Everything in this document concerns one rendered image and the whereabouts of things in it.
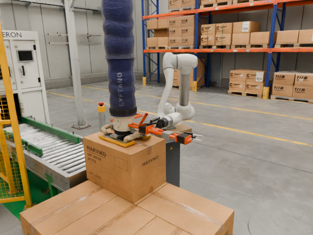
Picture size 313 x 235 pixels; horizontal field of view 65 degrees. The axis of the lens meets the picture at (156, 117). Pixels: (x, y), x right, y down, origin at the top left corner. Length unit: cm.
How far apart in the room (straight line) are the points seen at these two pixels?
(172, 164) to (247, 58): 806
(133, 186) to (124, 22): 119
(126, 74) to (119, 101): 21
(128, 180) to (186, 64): 114
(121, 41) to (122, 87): 34
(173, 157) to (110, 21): 159
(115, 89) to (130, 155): 51
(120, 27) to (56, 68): 1039
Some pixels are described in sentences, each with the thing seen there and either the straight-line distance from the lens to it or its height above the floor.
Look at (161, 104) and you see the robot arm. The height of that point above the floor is 118.
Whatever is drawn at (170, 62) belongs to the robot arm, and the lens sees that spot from 229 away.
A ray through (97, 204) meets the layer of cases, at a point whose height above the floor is 54.
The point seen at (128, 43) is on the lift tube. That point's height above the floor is 171.
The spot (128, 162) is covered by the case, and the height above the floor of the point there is 88.
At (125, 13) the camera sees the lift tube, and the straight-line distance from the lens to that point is 189.
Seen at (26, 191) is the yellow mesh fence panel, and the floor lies 21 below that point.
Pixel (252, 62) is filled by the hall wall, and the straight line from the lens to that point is 1035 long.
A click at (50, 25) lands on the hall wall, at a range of 1217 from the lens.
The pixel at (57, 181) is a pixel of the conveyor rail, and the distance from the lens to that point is 256.
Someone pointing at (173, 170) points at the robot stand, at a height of 33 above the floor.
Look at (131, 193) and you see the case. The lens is 194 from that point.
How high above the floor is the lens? 167
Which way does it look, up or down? 16 degrees down
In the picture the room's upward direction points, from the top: 1 degrees counter-clockwise
